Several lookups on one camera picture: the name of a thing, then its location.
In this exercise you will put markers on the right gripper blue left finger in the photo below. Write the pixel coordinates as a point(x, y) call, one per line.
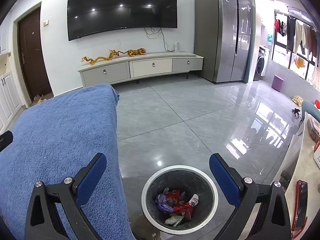
point(43, 220)

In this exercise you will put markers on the tan slipper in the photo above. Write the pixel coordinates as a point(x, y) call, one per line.
point(39, 99)

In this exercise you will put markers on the golden dragon ornament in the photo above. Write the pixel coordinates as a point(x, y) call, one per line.
point(114, 53)

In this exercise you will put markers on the purple plastic wrapper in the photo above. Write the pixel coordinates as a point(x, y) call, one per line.
point(161, 202)

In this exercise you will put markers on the black wall television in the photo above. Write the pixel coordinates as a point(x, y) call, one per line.
point(87, 17)

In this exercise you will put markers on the yellow cloth on floor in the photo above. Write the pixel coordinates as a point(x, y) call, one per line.
point(298, 100)

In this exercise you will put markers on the red snack wrapper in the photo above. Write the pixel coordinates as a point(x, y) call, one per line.
point(177, 200)

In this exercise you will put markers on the blue fuzzy blanket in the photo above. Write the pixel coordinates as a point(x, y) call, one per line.
point(52, 141)

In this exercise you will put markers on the teal sofa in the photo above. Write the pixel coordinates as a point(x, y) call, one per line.
point(309, 107)

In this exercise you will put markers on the purple square stool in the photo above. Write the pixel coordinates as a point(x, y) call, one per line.
point(277, 83)

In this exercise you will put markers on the dark brown entrance door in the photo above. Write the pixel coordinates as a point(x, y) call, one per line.
point(31, 56)

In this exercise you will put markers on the hanging clothes on rack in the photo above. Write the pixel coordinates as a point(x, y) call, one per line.
point(296, 43)

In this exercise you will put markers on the white round trash bin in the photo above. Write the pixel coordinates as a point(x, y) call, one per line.
point(186, 179)

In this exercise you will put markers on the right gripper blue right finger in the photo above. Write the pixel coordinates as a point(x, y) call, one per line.
point(272, 220)

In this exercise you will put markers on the pink white snack packet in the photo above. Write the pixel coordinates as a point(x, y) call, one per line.
point(194, 200)

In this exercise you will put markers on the white grey TV cabinet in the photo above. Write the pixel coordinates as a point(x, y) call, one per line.
point(126, 68)

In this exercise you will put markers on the white box on table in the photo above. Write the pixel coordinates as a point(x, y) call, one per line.
point(316, 153)

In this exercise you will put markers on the white marble coffee table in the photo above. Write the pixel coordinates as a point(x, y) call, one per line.
point(300, 165)

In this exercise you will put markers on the grey double-door refrigerator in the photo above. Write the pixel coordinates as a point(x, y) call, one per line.
point(222, 37)

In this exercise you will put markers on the white lower shoe cabinet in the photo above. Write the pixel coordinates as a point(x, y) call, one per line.
point(10, 102)

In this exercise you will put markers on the red-cased smartphone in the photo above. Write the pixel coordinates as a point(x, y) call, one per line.
point(299, 217)

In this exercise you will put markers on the white washing machine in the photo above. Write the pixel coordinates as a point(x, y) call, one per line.
point(262, 62)

